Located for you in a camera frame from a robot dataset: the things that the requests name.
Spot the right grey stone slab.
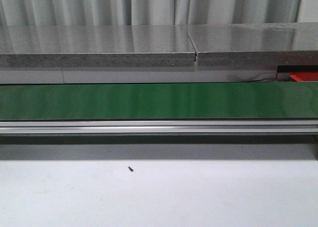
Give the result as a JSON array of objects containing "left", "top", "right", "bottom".
[{"left": 187, "top": 22, "right": 318, "bottom": 66}]

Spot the grey stone slab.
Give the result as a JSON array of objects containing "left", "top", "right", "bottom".
[
  {"left": 0, "top": 25, "right": 196, "bottom": 68},
  {"left": 187, "top": 22, "right": 318, "bottom": 66}
]

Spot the green conveyor belt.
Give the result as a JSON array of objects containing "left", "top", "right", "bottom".
[{"left": 0, "top": 82, "right": 318, "bottom": 121}]

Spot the red plastic bin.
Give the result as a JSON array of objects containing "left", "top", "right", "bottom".
[{"left": 290, "top": 72, "right": 318, "bottom": 82}]

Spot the left grey stone slab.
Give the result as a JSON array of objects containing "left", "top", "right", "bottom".
[{"left": 0, "top": 25, "right": 196, "bottom": 68}]

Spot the grey pleated curtain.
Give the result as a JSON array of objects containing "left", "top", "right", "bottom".
[{"left": 0, "top": 0, "right": 318, "bottom": 26}]

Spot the aluminium conveyor side rail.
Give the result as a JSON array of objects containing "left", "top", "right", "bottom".
[{"left": 0, "top": 119, "right": 318, "bottom": 135}]

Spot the red and black cable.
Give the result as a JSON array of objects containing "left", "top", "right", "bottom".
[{"left": 243, "top": 77, "right": 286, "bottom": 83}]

